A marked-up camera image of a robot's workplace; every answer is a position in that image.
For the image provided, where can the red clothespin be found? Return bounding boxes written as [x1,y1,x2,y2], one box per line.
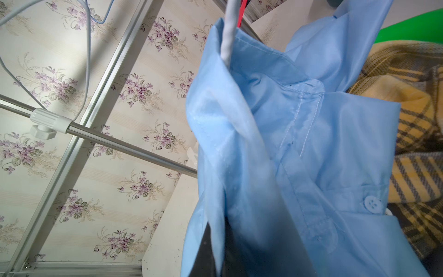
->
[236,0,248,28]

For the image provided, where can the green perforated plastic basket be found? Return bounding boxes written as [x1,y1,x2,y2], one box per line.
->
[375,9,443,44]

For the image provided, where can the metal clothes rack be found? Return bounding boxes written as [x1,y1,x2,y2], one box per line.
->
[1,95,197,178]

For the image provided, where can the light blue shirt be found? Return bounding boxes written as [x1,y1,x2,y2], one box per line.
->
[181,1,428,277]

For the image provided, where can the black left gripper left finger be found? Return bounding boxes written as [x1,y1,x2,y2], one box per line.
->
[189,224,216,277]

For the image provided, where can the yellow plaid shirt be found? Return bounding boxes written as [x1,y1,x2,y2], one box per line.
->
[348,40,443,259]

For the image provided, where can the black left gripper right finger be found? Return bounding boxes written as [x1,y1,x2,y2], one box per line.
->
[223,218,263,277]

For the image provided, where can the light blue wire hanger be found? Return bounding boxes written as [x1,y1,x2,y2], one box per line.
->
[77,0,117,25]

